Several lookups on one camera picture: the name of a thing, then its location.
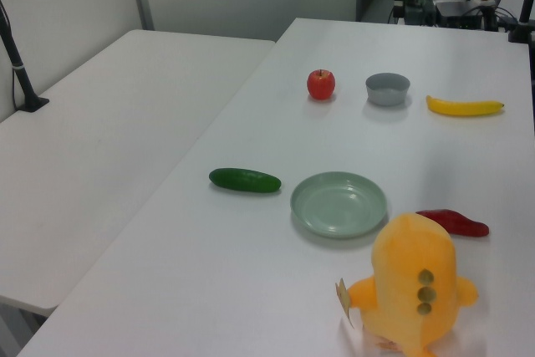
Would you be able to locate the red apple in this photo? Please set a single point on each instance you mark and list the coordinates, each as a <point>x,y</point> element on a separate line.
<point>321,86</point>

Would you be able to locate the grey bowl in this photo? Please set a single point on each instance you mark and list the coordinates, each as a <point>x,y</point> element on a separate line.
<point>386,98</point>

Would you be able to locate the black electronics box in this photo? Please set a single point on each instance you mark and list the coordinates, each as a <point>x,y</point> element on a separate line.
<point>457,12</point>

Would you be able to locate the black stand with clamp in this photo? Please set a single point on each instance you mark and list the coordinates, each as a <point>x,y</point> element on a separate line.
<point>524,10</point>

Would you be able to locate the yellow banana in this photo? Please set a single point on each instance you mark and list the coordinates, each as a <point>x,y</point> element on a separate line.
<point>460,108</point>

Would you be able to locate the red chili pepper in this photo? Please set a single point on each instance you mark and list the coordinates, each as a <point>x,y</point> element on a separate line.
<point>464,225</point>

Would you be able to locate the pale green plate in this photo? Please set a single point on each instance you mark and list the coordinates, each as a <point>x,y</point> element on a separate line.
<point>338,206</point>

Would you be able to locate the orange plush toy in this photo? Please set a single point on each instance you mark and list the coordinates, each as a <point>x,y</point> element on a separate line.
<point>409,256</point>

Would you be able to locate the green cucumber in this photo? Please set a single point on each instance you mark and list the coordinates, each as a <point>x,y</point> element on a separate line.
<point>244,180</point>

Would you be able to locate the paper tag on plush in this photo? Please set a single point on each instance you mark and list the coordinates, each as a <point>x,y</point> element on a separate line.
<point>342,294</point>

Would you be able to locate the white side table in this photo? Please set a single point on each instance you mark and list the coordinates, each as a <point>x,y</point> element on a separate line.
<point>104,123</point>

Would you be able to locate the black pole with foot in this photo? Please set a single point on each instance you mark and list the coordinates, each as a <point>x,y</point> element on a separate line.
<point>18,68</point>

